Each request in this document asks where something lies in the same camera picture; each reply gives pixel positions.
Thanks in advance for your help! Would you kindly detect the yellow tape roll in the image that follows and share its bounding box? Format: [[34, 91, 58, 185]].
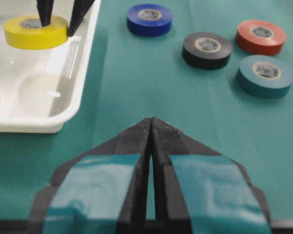
[[3, 15, 68, 50]]

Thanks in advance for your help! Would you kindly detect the white plastic tray case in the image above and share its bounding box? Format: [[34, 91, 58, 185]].
[[0, 0, 101, 133]]

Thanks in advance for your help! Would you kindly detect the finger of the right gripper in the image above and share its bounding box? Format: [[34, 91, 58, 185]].
[[37, 0, 54, 26], [67, 0, 95, 37]]

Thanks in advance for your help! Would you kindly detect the orange-red tape roll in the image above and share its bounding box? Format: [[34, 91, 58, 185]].
[[235, 19, 287, 56]]

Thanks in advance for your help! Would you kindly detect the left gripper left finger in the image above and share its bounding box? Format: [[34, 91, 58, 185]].
[[29, 118, 151, 234]]

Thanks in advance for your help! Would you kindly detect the black tape roll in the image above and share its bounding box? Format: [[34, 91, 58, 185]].
[[182, 32, 233, 70]]

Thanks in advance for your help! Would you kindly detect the blue tape roll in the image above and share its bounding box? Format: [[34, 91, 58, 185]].
[[126, 4, 173, 37]]

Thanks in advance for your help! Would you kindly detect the green table cloth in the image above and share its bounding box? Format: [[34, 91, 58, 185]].
[[0, 0, 293, 219]]

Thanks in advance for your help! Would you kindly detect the teal tape roll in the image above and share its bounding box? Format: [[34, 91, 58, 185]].
[[236, 55, 293, 99]]

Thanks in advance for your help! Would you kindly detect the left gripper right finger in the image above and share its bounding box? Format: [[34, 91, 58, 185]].
[[151, 117, 271, 234]]

